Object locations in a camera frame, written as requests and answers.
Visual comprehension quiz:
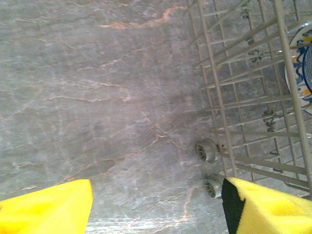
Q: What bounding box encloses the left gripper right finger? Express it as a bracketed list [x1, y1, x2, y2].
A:
[221, 177, 312, 234]

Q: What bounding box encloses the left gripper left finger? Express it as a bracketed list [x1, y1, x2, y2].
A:
[0, 179, 94, 234]

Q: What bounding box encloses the grey wire dish rack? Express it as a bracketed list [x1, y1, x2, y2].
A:
[186, 0, 312, 200]

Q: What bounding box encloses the blue yellow patterned bowl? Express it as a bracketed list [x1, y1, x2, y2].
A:
[284, 21, 312, 112]

